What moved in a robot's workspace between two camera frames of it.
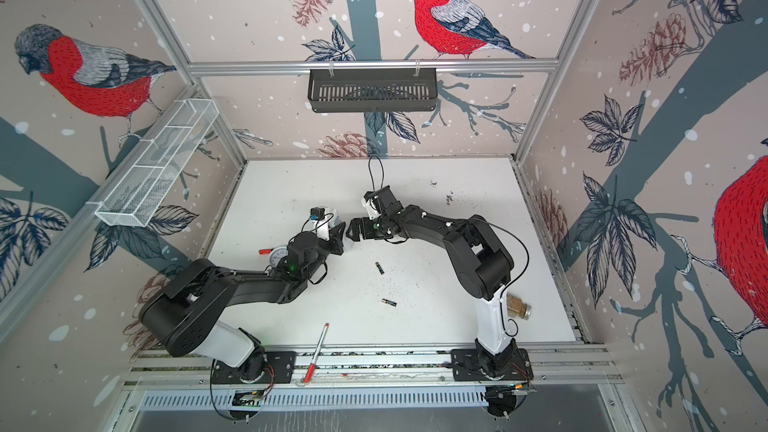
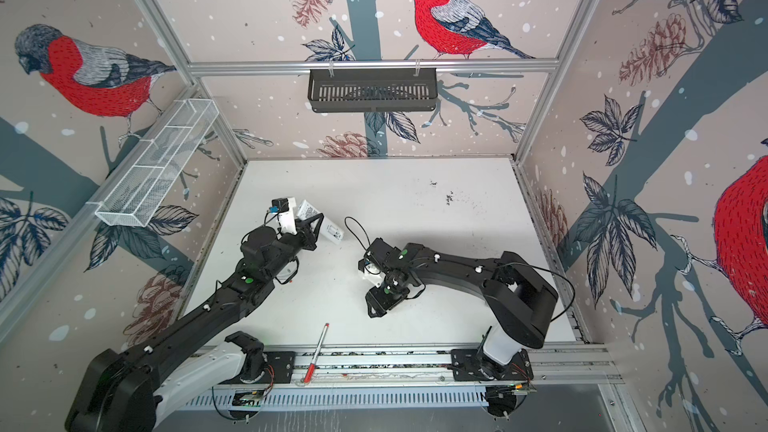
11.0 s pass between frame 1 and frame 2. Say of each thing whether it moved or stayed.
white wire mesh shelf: stayed
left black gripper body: moved
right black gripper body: moved
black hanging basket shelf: stayed
